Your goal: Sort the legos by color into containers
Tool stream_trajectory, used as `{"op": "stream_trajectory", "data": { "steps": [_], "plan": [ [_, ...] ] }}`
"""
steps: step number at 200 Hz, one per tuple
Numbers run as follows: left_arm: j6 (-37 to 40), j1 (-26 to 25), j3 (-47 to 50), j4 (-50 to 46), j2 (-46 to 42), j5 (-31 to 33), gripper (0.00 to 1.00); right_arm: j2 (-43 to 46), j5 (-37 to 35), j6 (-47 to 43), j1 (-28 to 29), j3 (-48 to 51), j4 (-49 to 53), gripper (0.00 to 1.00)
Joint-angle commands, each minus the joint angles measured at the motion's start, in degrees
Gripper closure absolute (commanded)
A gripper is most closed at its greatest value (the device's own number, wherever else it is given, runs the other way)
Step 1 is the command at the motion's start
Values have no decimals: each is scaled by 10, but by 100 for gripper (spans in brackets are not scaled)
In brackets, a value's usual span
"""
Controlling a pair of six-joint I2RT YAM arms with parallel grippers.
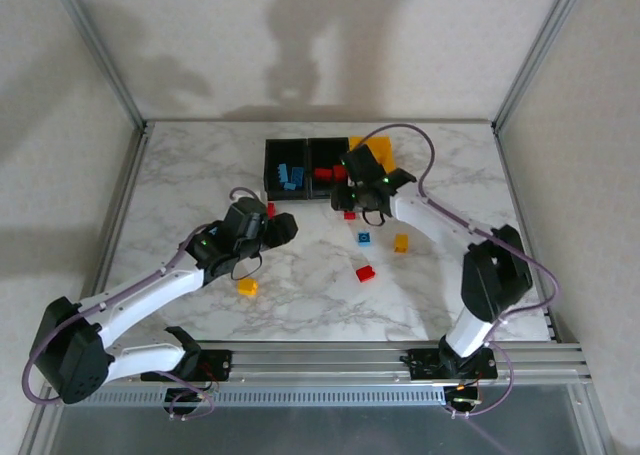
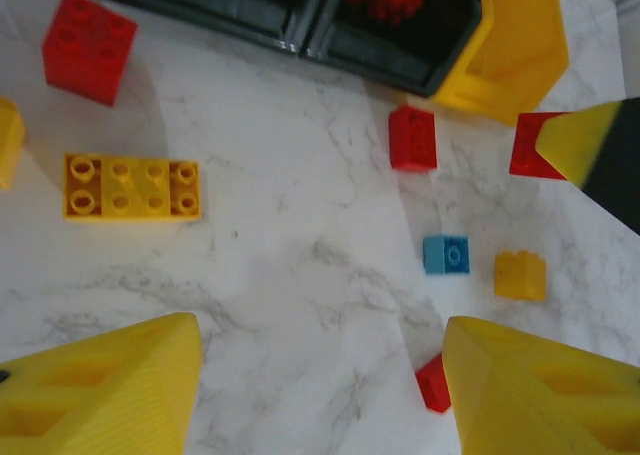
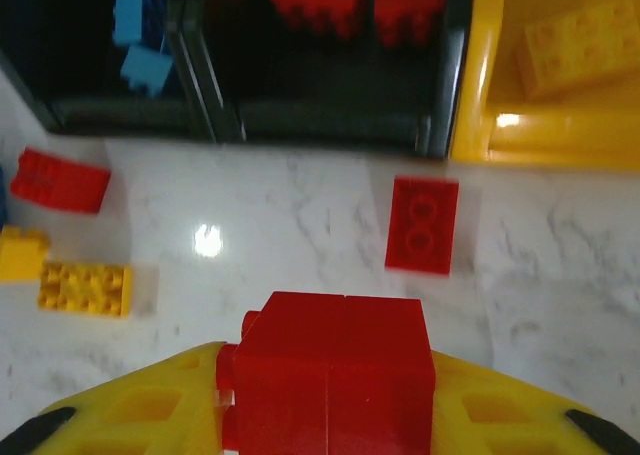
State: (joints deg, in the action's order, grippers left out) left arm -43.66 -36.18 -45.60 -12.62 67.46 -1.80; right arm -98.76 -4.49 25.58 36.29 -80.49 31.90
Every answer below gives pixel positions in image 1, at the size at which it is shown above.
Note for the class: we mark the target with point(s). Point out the small blue lego brick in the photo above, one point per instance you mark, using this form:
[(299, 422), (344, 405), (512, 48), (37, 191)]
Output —
[(364, 237)]

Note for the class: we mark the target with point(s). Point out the long blue lego brick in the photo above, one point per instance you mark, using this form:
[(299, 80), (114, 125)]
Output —
[(298, 175)]

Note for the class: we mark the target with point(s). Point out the yellow lego brick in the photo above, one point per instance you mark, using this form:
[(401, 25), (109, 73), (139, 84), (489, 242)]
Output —
[(401, 243), (248, 287)]

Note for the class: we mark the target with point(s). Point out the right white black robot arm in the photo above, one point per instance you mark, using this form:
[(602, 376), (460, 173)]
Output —
[(425, 217)]

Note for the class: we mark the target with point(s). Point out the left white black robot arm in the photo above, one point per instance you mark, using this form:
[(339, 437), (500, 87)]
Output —
[(150, 291)]

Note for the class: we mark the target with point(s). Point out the yellow plastic bin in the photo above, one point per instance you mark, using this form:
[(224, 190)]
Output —
[(382, 147)]

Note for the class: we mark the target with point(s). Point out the black bin for red bricks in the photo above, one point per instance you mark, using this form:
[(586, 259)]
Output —
[(325, 150)]

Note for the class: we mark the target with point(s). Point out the black bin for blue bricks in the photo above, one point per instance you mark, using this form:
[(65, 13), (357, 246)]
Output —
[(300, 147)]

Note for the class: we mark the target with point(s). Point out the left base wiring connector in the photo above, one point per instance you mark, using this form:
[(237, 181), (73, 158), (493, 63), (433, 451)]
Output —
[(180, 397)]

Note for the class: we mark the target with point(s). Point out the base wiring connector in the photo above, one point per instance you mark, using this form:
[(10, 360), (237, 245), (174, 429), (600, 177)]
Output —
[(462, 400), (180, 397)]

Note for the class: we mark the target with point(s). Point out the right base wiring connector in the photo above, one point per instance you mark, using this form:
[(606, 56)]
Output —
[(462, 400)]

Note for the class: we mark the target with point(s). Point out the aluminium left side rail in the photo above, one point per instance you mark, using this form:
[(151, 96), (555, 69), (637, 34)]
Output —
[(125, 175)]

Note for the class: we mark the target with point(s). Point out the aluminium front frame rail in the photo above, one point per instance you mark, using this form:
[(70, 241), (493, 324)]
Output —
[(320, 365)]

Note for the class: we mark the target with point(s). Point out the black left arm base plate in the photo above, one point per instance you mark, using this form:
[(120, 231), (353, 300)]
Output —
[(220, 365)]

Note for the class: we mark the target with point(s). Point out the aluminium right side rail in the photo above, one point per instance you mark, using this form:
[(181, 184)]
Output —
[(516, 175)]

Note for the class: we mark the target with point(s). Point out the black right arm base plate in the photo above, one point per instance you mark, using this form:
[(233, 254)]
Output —
[(425, 365)]

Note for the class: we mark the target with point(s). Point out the aluminium right frame post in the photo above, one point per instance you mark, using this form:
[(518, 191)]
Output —
[(537, 50)]

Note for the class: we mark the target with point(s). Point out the aluminium frame post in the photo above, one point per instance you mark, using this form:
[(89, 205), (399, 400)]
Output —
[(99, 50), (537, 50)]

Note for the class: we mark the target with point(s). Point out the aluminium left frame post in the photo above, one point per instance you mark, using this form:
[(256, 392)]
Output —
[(99, 50)]

